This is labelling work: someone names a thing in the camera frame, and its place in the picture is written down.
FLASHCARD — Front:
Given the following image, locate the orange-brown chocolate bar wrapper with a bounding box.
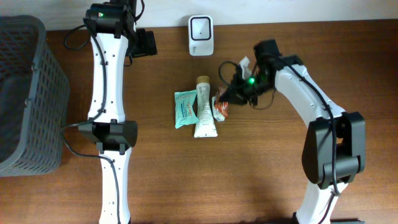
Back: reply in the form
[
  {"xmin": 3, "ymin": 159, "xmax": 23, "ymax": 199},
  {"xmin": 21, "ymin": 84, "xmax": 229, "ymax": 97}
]
[{"xmin": 211, "ymin": 86, "xmax": 229, "ymax": 122}]

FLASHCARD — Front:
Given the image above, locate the white tube with brown cap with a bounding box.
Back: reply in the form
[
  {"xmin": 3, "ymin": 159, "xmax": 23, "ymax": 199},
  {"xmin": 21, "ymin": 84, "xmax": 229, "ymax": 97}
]
[{"xmin": 194, "ymin": 76, "xmax": 218, "ymax": 138}]

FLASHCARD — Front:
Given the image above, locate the teal snack packet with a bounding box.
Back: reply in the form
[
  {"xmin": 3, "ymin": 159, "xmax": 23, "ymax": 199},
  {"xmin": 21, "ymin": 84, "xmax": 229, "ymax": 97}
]
[{"xmin": 174, "ymin": 90, "xmax": 199, "ymax": 129}]

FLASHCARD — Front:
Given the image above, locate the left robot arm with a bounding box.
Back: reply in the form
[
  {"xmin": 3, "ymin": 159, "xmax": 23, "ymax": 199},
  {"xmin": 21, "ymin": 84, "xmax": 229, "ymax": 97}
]
[{"xmin": 78, "ymin": 0, "xmax": 157, "ymax": 223}]

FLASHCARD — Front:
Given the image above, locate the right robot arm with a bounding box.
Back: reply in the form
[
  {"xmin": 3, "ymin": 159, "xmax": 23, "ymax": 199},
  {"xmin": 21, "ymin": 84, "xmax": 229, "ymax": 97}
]
[{"xmin": 218, "ymin": 39, "xmax": 366, "ymax": 223}]

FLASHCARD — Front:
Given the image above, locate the white barcode scanner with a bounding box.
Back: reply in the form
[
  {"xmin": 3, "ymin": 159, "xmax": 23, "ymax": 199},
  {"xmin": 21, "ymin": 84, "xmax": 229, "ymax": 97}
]
[{"xmin": 188, "ymin": 15, "xmax": 214, "ymax": 57}]

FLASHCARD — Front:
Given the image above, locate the grey plastic mesh basket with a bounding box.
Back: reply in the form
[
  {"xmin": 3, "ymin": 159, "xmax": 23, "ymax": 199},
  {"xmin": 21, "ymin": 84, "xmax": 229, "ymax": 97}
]
[{"xmin": 1, "ymin": 16, "xmax": 70, "ymax": 177}]

